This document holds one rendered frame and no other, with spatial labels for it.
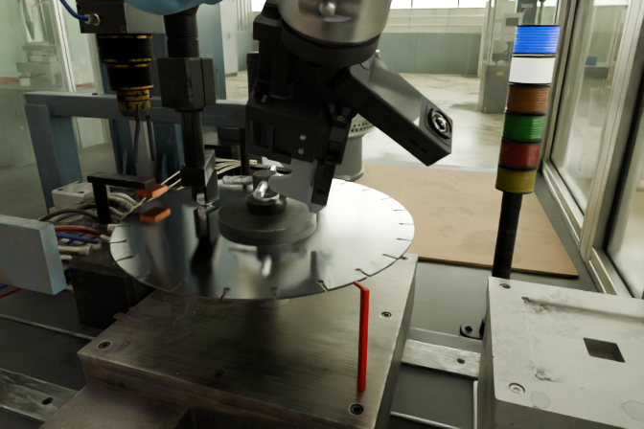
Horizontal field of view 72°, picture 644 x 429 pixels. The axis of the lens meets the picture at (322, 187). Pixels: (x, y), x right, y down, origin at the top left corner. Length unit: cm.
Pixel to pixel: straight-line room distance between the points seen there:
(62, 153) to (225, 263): 63
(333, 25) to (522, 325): 31
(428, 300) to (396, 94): 46
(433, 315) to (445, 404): 18
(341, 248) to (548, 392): 20
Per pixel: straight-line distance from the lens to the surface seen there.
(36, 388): 66
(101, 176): 62
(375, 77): 35
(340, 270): 40
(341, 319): 51
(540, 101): 56
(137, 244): 48
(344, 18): 29
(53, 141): 98
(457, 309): 74
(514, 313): 47
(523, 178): 57
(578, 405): 39
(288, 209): 50
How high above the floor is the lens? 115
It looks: 19 degrees down
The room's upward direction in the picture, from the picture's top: straight up
